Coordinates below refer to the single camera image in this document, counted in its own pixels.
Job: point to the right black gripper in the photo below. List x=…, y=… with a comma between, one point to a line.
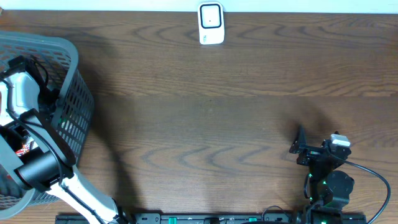
x=300, y=144

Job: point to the red Top chocolate bar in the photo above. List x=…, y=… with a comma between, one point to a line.
x=25, y=149

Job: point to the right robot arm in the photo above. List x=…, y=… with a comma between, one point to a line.
x=326, y=187

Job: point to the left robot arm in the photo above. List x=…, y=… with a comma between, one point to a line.
x=34, y=155

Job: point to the white barcode scanner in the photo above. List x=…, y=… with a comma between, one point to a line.
x=211, y=23

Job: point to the grey plastic basket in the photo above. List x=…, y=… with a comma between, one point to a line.
x=73, y=109

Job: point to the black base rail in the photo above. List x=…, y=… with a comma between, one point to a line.
x=156, y=218

